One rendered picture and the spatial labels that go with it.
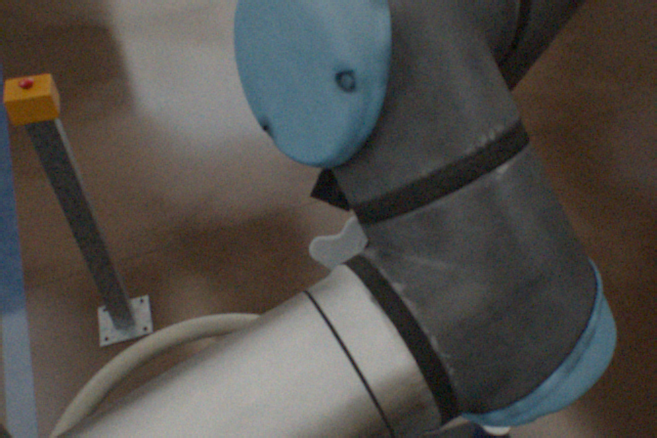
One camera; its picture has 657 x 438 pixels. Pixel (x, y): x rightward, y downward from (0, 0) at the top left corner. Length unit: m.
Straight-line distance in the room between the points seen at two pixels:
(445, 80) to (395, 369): 0.12
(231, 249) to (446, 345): 2.43
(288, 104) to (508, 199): 0.10
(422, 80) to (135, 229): 2.66
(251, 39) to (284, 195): 2.65
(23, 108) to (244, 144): 1.70
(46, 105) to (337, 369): 1.59
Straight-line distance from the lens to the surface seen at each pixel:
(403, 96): 0.24
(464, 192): 0.24
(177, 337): 0.81
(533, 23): 0.32
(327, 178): 0.49
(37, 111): 1.79
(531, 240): 0.26
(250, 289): 2.48
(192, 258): 2.65
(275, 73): 0.25
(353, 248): 0.51
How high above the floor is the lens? 1.90
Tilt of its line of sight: 44 degrees down
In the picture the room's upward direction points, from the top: straight up
